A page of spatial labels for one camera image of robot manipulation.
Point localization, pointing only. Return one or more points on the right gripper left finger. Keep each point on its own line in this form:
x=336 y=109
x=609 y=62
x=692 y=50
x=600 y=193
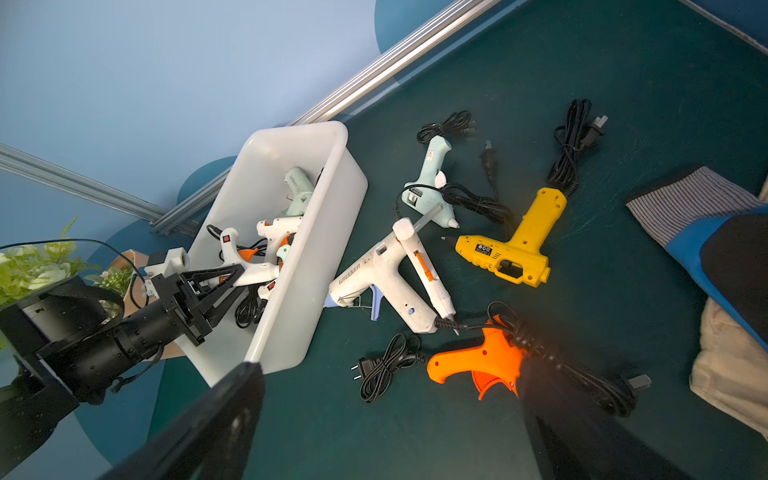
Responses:
x=210 y=440

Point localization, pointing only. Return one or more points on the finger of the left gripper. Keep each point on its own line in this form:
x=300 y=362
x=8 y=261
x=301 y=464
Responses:
x=209 y=294

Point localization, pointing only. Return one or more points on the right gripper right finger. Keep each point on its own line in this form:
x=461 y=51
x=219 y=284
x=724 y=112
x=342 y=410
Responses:
x=573 y=438

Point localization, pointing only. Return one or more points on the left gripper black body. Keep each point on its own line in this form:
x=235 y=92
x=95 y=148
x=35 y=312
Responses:
x=171 y=297

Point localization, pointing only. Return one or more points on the white glue gun red switch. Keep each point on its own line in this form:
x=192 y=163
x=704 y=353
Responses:
x=253 y=273

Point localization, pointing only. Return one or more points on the small white orange-trigger glue gun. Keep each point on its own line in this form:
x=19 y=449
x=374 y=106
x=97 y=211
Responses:
x=276 y=233

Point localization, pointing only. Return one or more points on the large mint green glue gun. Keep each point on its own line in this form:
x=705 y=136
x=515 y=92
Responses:
x=301 y=192

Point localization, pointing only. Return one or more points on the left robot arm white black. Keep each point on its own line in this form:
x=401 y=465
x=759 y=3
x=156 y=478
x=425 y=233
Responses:
x=70 y=353

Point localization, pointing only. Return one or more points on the orange glue gun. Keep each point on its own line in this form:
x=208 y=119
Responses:
x=495 y=362

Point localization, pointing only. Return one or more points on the white plastic storage box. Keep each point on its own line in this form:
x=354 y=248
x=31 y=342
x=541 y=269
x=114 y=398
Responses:
x=255 y=191

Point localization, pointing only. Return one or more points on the large white Greeler glue gun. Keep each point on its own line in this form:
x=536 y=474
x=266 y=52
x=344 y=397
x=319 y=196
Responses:
x=377 y=270

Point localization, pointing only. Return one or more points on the yellow glue gun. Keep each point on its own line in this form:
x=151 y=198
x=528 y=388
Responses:
x=518 y=260

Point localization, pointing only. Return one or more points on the mint glue gun at back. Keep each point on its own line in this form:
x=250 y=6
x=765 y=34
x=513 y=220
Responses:
x=424 y=194

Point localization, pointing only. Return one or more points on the artificial flower plant in pot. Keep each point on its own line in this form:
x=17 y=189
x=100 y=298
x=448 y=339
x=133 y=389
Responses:
x=29 y=267

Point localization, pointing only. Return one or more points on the beige work glove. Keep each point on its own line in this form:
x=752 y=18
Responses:
x=730 y=371

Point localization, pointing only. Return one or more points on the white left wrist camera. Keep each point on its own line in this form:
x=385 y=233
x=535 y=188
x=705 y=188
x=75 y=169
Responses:
x=173 y=261

